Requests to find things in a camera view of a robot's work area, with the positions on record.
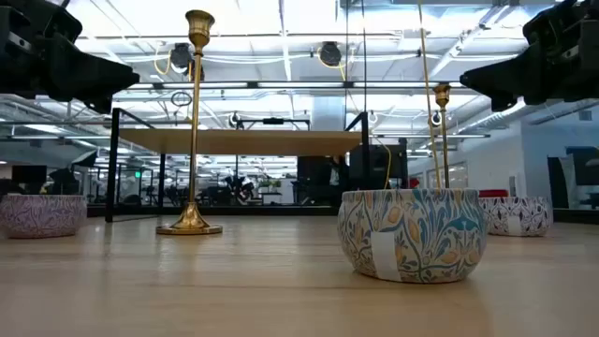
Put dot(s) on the purple floral candle tin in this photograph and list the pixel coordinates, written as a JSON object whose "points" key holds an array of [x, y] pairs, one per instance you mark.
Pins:
{"points": [[42, 215]]}

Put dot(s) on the black equipment box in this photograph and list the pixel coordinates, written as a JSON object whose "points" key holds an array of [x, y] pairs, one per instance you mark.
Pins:
{"points": [[374, 166]]}

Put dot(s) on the white purple leaf candle tin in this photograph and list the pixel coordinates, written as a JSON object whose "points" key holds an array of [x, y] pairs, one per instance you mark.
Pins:
{"points": [[526, 215]]}

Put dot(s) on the black studio lamp shade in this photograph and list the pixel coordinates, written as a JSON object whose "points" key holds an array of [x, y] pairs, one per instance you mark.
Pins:
{"points": [[85, 159]]}

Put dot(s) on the small green background plant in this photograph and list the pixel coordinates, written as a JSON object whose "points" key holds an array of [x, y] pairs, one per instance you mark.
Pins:
{"points": [[269, 184]]}

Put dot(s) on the tall gold candlestick holder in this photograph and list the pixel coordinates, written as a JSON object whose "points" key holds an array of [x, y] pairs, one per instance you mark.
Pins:
{"points": [[189, 221], [442, 93]]}

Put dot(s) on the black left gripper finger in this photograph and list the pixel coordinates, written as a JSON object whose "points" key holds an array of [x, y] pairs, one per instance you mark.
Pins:
{"points": [[100, 105], [79, 70]]}

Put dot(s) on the black background monitor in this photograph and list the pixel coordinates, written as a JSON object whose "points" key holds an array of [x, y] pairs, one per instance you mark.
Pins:
{"points": [[28, 175]]}

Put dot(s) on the wooden table with black frame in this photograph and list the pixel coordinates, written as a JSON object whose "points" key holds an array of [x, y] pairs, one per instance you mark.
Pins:
{"points": [[234, 142]]}

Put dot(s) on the blue yellow floral candle tin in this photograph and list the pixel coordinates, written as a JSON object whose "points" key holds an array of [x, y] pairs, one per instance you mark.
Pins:
{"points": [[421, 234]]}

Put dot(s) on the red lid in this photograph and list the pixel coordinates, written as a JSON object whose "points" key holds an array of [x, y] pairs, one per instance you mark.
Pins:
{"points": [[492, 193]]}

